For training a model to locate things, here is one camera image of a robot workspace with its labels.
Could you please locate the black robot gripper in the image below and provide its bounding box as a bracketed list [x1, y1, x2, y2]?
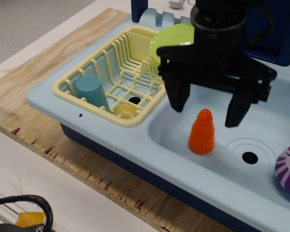
[157, 7, 277, 128]

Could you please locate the orange toy carrot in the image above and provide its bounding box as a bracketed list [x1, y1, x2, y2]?
[188, 109, 215, 155]

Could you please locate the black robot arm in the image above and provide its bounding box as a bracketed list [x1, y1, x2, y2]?
[157, 0, 277, 128]

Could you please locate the light green plastic plate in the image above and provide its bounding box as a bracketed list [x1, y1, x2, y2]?
[149, 23, 194, 63]

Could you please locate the light blue toy sink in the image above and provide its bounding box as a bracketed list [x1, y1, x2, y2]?
[26, 20, 290, 232]

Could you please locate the small yellow toy bowl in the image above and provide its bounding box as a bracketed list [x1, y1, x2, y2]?
[114, 102, 137, 119]

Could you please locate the cream plastic dish rack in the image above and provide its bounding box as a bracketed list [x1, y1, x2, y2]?
[52, 25, 166, 127]

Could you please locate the purple white striped ball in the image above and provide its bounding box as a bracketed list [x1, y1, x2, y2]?
[275, 146, 290, 193]

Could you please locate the teal plastic cup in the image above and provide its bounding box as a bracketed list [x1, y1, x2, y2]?
[76, 75, 110, 112]

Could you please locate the plywood base board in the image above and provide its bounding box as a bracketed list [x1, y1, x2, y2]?
[0, 8, 235, 232]

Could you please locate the yellow tape piece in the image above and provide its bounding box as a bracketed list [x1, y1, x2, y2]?
[15, 212, 45, 228]

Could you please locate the black device with screw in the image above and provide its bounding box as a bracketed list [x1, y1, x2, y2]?
[0, 224, 52, 232]

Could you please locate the black braided cable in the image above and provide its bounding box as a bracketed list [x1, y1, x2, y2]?
[0, 194, 54, 232]

